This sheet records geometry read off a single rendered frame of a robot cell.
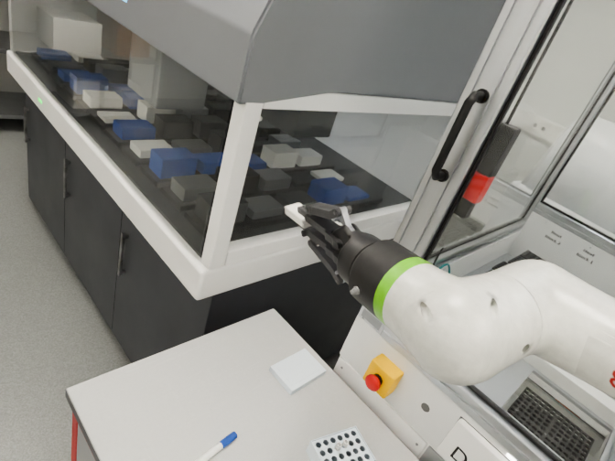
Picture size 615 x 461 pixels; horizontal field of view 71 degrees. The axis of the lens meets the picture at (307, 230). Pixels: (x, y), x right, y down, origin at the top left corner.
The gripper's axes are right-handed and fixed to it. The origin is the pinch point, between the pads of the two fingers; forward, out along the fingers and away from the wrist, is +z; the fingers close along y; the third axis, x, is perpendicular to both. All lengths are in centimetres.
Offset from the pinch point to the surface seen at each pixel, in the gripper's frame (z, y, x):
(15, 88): 381, -17, 63
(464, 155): -2.3, 3.7, -35.3
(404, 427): -7, -61, -21
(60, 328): 130, -91, 59
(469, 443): -21, -53, -25
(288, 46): 28.4, 24.0, -14.1
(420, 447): -11, -64, -22
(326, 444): -5, -54, 0
